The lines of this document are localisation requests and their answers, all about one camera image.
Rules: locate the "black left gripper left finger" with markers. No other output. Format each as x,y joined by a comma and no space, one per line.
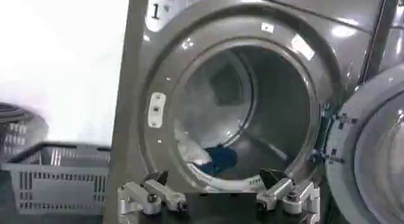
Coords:
158,190

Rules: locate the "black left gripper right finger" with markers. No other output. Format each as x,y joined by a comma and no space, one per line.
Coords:
284,193

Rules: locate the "white garment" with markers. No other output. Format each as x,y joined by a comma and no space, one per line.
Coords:
191,151

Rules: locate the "blue garment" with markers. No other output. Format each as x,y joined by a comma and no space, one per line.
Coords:
221,159

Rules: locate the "round glass dryer door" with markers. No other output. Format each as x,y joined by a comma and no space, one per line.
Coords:
366,149

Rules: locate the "grey plastic laundry basket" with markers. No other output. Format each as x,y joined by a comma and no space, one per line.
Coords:
60,178

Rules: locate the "grey dryer with round opening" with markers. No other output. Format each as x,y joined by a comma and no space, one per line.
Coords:
221,96

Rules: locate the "dark round basket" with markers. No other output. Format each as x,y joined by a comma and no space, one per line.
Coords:
17,127

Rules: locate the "neighbouring grey dryer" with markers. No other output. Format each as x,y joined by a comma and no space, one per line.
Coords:
394,33

